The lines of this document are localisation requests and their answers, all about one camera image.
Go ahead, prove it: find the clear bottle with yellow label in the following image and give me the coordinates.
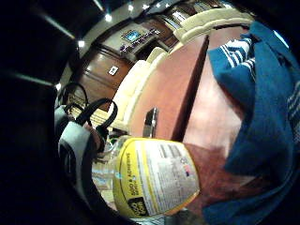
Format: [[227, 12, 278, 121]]
[[92, 135, 202, 219]]

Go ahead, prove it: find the small dark metal stand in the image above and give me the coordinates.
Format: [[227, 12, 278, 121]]
[[142, 107, 159, 139]]

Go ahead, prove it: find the cream sofa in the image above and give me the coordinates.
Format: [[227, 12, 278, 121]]
[[172, 7, 255, 45], [111, 46, 171, 132]]

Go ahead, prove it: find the row of ceiling lights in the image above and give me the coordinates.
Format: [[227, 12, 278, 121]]
[[77, 1, 173, 49]]

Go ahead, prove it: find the the person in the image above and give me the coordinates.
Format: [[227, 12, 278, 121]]
[[201, 20, 300, 225]]

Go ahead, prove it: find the white wall sign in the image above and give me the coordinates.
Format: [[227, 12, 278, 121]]
[[107, 65, 120, 77]]

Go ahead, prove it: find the blue wall screen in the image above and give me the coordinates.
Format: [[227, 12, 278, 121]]
[[121, 29, 143, 44]]

